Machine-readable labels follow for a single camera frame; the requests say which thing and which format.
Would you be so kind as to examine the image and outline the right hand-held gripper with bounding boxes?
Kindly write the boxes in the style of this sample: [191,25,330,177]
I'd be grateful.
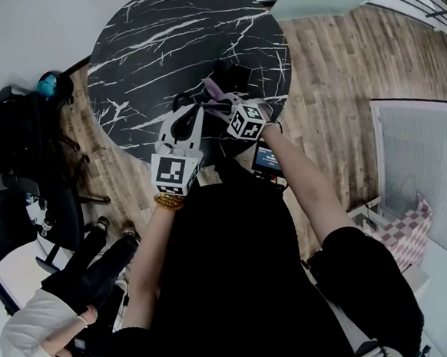
[200,88,276,145]

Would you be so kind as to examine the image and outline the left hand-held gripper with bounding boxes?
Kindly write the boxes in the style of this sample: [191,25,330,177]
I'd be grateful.
[145,104,212,200]

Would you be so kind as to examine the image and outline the purple and grey cloth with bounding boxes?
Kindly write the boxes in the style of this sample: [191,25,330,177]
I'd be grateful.
[201,75,238,117]

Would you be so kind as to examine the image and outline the person's left forearm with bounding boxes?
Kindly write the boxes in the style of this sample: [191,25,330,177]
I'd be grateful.
[112,204,186,332]

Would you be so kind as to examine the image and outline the person's right forearm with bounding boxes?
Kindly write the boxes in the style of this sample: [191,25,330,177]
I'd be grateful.
[260,115,359,250]

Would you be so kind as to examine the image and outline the small black monitor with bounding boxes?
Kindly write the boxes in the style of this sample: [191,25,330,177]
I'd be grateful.
[247,138,286,183]

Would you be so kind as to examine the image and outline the teal object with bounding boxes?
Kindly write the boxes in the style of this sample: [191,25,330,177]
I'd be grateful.
[35,70,61,99]

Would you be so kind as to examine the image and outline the person's black clothing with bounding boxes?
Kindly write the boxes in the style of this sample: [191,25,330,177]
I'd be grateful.
[88,147,427,357]

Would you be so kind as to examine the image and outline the white paper tags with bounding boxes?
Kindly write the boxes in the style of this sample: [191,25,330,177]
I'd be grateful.
[24,190,55,239]

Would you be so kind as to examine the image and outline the black office chair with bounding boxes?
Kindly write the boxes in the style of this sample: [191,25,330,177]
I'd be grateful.
[0,165,118,277]
[0,78,93,184]

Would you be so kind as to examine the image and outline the ribbed glass partition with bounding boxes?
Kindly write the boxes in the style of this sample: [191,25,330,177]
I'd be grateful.
[369,93,447,240]

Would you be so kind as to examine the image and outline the pink checkered box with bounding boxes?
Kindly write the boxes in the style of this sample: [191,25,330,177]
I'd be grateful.
[367,195,438,275]

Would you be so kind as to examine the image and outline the black metal railing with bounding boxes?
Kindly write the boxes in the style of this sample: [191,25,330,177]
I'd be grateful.
[380,0,447,46]

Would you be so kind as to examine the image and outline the white fabric harness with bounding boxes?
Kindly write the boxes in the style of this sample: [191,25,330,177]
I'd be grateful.
[316,287,400,357]

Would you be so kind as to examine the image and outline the black cable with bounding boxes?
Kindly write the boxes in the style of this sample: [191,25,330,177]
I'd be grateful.
[170,91,207,113]

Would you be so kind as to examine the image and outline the amber bead bracelet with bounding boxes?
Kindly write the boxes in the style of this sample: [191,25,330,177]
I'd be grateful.
[153,191,185,212]

